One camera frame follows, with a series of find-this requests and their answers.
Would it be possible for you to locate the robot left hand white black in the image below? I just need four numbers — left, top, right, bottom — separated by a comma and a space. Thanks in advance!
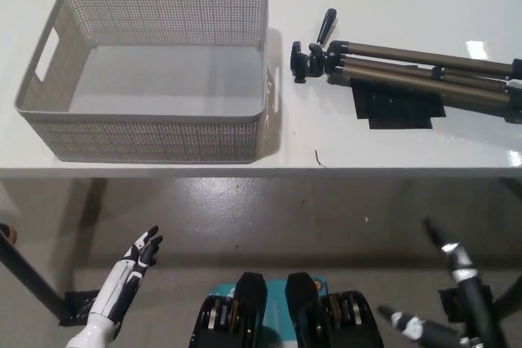
89, 225, 164, 324

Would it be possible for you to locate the bronze and black tripod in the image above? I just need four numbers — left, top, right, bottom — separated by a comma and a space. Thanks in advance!
290, 8, 522, 123

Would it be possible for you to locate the black ribbed robot body block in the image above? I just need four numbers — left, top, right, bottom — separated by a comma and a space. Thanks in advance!
189, 271, 271, 348
286, 271, 387, 348

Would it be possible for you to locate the black table leg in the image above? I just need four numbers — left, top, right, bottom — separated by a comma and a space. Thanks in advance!
0, 227, 73, 316

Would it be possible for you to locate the brown rounded object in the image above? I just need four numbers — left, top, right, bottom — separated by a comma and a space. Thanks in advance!
0, 222, 20, 245

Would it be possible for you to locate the grey perforated plastic basket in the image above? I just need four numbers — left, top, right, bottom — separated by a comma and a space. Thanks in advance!
14, 0, 281, 165

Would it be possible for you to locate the black tape patch on table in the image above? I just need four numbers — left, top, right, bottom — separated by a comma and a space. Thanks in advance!
350, 64, 447, 130

